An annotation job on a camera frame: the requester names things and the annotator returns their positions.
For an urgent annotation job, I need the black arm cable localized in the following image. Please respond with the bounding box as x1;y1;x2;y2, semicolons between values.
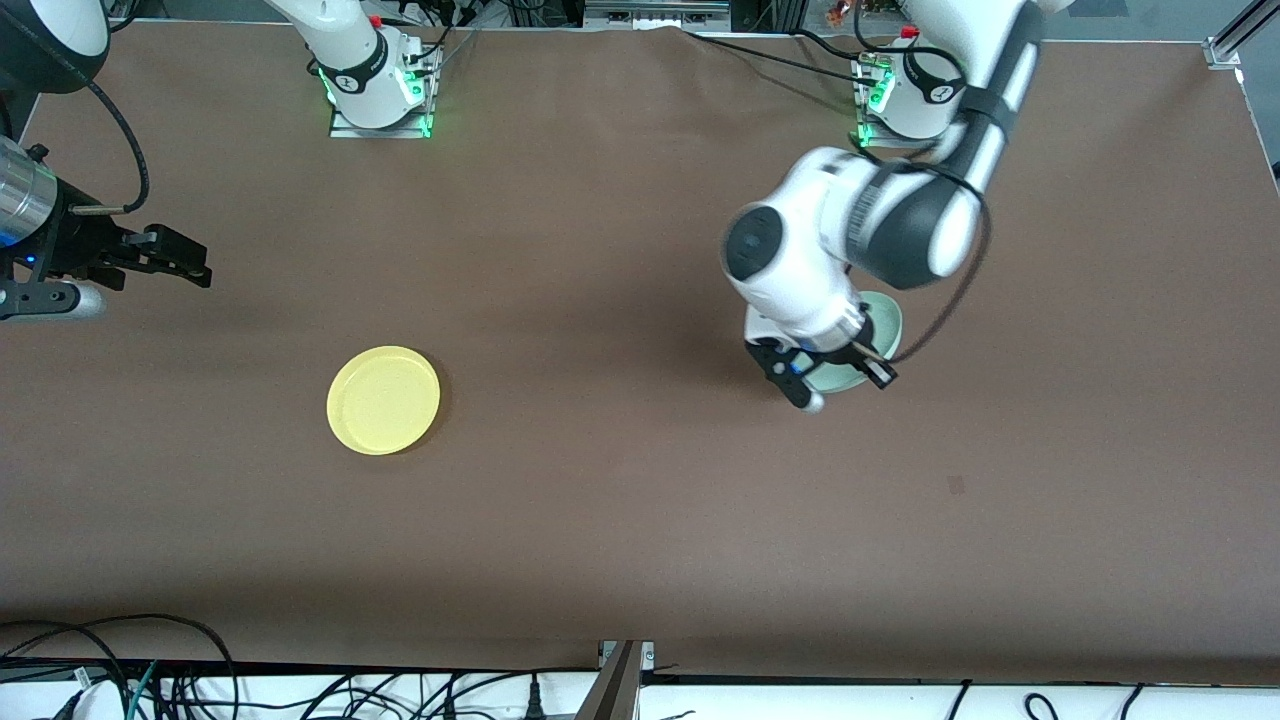
68;78;151;215
880;165;994;363

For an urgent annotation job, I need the large black cable loop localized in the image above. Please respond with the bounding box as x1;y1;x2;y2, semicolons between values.
0;613;239;720

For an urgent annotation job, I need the yellow plastic plate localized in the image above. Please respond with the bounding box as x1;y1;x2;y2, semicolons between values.
326;345;442;457

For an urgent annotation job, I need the pale green plastic plate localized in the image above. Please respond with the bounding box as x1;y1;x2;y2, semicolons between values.
805;293;904;394

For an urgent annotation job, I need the black cable on table cover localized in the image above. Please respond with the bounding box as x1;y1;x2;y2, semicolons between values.
683;28;881;86

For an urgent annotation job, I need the aluminium profile bar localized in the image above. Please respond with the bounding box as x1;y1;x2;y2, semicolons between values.
575;640;656;720

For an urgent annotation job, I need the grey metal device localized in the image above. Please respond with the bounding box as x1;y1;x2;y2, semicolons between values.
585;0;731;29

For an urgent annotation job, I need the aluminium frame post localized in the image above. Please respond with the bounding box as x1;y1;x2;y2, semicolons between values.
1205;0;1280;71

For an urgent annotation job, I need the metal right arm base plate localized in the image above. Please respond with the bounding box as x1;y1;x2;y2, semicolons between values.
329;45;441;139

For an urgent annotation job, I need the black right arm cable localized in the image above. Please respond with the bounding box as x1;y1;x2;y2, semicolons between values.
68;78;151;215

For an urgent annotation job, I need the brown table cover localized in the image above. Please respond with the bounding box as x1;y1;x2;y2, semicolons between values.
0;20;1280;673

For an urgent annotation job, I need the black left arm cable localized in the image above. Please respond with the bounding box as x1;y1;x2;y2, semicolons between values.
880;165;994;363

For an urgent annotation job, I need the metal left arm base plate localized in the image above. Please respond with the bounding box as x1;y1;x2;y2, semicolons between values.
858;55;963;151

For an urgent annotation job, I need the green cable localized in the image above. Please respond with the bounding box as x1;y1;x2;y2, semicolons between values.
125;660;161;720

